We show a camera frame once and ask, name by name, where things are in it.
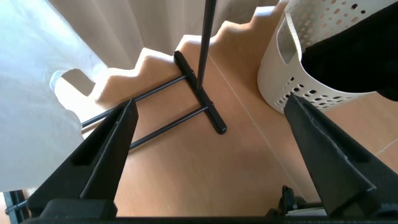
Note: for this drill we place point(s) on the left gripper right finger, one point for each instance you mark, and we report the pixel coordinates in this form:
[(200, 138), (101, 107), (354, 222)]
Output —
[(335, 174)]

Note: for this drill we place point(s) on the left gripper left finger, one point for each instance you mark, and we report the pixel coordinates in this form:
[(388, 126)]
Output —
[(93, 174)]

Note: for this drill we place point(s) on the white printed t-shirt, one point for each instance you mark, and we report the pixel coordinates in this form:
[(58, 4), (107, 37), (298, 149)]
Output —
[(31, 109)]

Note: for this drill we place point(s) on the black garment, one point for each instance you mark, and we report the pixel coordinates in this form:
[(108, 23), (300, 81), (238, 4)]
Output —
[(351, 56)]

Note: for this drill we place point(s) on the white laundry basket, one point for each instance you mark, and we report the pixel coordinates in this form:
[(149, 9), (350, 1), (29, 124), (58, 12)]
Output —
[(273, 77)]

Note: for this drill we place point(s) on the black clothes rack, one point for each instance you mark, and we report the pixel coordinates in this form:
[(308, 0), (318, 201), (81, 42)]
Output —
[(203, 37)]

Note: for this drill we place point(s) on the beige curtain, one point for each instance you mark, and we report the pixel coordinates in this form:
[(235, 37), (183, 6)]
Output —
[(140, 25)]

